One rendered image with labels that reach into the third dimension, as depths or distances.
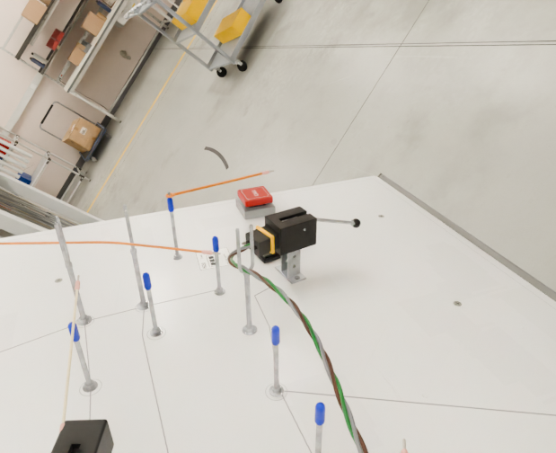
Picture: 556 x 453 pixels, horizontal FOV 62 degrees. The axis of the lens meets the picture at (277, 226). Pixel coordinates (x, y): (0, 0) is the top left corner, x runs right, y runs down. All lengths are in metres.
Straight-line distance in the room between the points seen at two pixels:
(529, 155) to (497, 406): 1.51
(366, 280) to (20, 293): 0.47
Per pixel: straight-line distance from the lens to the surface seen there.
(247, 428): 0.47
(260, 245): 0.58
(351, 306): 0.60
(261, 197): 0.79
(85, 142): 7.73
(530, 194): 1.87
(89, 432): 0.41
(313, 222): 0.60
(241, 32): 4.53
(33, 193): 1.41
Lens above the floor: 1.49
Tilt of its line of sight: 33 degrees down
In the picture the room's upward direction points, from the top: 59 degrees counter-clockwise
